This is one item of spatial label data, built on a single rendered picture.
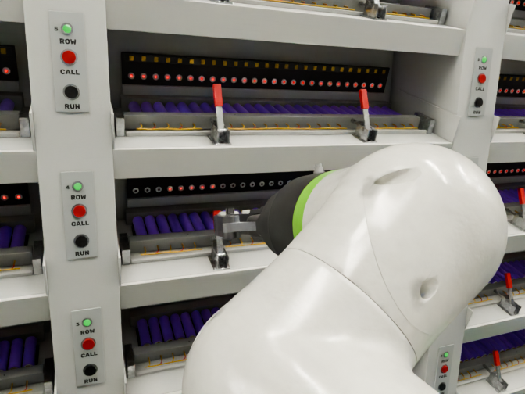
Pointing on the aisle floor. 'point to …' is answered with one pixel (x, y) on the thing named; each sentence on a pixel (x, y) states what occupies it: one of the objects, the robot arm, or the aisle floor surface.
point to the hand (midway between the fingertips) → (241, 221)
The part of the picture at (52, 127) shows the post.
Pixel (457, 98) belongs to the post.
